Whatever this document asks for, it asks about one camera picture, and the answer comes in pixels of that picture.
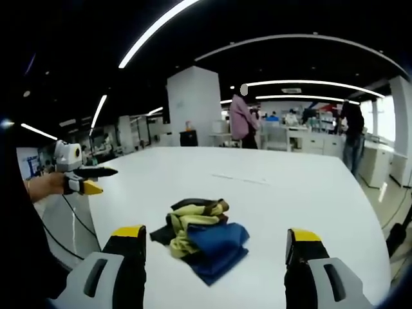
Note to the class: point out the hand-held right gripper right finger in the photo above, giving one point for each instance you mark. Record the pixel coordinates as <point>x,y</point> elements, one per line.
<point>305,260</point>

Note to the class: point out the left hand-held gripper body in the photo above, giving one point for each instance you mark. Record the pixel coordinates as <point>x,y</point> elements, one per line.
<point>68,157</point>

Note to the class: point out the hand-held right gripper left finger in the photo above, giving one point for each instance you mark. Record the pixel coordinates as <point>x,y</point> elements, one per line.
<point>125,257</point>

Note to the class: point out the blue yellow black garment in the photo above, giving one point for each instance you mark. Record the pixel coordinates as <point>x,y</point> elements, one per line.
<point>201,235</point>

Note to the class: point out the person's left hand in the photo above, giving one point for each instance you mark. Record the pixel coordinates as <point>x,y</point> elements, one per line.
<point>48,185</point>

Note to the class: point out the person's dark sleeve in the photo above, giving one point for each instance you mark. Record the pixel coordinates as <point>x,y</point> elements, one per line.
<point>25,244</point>

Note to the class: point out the black stand leg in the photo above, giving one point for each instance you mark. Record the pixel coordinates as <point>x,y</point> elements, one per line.
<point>399,238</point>

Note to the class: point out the black cabinet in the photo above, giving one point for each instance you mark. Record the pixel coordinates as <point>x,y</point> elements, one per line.
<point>188,137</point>

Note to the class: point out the white square pillar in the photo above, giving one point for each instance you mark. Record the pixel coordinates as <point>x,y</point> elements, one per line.
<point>193,106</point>

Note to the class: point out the white counter cabinets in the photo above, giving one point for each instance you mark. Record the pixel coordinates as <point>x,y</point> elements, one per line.
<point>322,141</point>

